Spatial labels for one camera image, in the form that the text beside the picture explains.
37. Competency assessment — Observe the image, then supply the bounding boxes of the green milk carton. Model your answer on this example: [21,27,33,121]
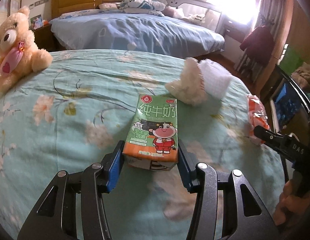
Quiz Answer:
[123,94,178,171]

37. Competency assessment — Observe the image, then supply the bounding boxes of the orange white plastic bag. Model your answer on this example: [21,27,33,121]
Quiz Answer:
[246,94,270,145]

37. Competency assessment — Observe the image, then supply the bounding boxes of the white foam net sleeve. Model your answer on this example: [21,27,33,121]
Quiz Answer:
[165,57,207,106]

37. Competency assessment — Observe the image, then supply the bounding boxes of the white foam block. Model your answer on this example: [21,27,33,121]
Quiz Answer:
[199,59,232,100]

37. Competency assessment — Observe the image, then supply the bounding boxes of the person's right hand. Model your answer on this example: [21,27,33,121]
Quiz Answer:
[273,179,310,226]

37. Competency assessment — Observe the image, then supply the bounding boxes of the black tv cabinet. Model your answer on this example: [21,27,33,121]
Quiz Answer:
[260,65,310,145]

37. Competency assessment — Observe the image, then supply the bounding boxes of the brown plush on cabinet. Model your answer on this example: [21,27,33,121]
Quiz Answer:
[290,66,310,93]

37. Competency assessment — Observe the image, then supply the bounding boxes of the green stacked boxes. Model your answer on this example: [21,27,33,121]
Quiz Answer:
[279,43,303,76]

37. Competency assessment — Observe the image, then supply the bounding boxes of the dark red hanging coat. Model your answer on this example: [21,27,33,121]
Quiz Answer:
[239,25,275,66]

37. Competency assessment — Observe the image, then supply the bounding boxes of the blue bed cover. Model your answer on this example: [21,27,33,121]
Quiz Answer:
[50,13,225,59]

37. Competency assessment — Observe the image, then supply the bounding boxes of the dark wooden nightstand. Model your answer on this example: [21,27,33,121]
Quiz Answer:
[34,24,60,52]

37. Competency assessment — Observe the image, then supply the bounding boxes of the cream teddy bear pink heart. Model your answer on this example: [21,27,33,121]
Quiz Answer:
[0,6,53,93]

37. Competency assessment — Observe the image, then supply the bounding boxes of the pink white pillow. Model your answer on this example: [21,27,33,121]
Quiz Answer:
[99,3,118,11]

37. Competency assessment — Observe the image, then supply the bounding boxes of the blue white folded quilt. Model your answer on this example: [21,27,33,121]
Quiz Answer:
[118,0,166,17]

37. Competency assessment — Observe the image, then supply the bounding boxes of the small photo frame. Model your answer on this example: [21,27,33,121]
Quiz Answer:
[30,15,44,30]

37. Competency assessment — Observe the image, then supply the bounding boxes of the grey bed guard rail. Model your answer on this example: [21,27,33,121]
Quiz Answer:
[158,0,223,33]

